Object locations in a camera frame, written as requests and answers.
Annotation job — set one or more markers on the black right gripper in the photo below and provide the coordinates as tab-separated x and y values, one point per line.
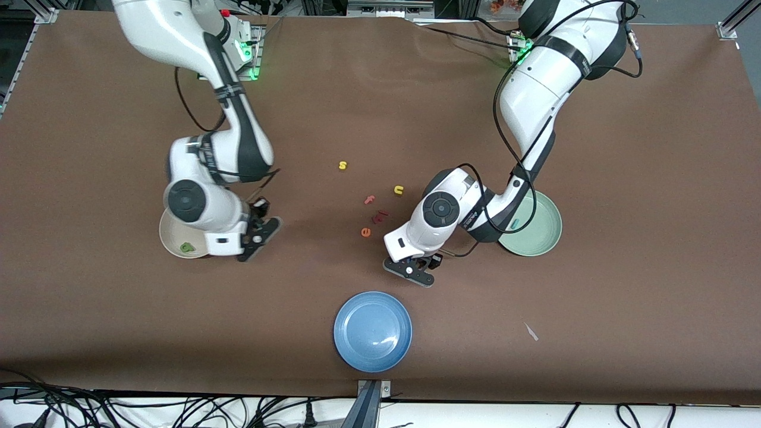
259	209

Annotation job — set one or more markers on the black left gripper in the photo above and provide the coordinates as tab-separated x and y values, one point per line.
430	259

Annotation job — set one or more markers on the green foam letter p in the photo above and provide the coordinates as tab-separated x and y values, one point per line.
185	246

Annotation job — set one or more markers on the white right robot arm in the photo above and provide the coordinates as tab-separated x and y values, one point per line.
154	30

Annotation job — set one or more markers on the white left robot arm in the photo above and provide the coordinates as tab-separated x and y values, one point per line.
535	89

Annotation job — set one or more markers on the dark red foam letter k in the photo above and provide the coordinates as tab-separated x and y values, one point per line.
377	219

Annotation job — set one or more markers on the beige round plate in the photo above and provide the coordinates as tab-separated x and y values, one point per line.
172	238

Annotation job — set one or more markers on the blue round plate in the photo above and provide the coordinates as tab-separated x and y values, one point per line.
373	331

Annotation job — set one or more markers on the green round plate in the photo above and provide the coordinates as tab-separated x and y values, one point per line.
541	232

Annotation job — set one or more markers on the white paper scrap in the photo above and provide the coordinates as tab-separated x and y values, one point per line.
531	331

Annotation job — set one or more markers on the brown table cover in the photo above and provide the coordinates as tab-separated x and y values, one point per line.
119	297

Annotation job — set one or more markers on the black power plug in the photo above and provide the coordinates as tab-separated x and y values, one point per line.
309	416

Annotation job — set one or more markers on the grey metal box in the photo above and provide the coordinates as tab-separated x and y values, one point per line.
389	9

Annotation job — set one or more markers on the orange flowers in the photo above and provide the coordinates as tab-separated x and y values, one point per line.
499	6

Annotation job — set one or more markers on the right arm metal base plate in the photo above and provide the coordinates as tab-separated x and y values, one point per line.
257	62

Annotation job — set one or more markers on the metal camera pole bracket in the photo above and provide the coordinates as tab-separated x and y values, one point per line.
368	410

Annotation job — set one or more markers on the aluminium frame corner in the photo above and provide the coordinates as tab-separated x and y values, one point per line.
46	16
737	15

